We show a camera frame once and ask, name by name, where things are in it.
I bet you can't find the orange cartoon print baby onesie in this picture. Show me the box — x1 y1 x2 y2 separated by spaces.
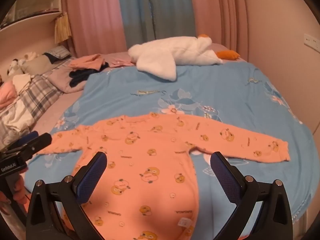
41 113 290 239

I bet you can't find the person's left hand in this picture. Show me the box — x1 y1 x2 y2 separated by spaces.
1 167 28 219

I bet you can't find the white crumpled cloth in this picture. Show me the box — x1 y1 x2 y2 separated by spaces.
1 80 35 149

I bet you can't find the pink cloth at left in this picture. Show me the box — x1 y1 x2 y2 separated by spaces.
0 81 17 109

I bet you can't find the plaid grey blanket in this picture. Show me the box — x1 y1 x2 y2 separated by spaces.
19 60 70 128

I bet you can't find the mauve pillow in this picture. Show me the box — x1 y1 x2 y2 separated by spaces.
47 67 86 94

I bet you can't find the black and white plush toy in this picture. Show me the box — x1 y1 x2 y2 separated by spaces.
7 51 39 76

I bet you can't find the beige pillow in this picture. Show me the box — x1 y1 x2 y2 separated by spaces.
21 55 56 75

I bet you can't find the dark navy garment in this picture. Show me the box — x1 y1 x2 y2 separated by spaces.
69 62 109 88

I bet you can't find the striped folded cloth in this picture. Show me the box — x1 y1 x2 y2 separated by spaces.
44 46 71 64

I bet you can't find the pink folded garment on pillow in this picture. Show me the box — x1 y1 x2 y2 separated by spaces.
68 54 105 70

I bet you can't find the tan tasselled hanging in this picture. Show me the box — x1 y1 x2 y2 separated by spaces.
54 12 72 44

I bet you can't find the small pink patterned cloth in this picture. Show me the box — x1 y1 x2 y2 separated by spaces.
107 57 135 68

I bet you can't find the pink window curtain left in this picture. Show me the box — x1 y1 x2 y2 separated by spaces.
66 0 127 57

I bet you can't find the white goose plush toy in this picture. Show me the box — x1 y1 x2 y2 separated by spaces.
128 35 240 81

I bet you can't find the blue-green window curtain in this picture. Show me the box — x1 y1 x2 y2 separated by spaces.
119 0 196 48

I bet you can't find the white wall shelf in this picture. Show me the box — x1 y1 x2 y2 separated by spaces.
1 0 62 29

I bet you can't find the white wall socket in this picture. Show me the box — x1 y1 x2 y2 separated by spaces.
304 34 320 53

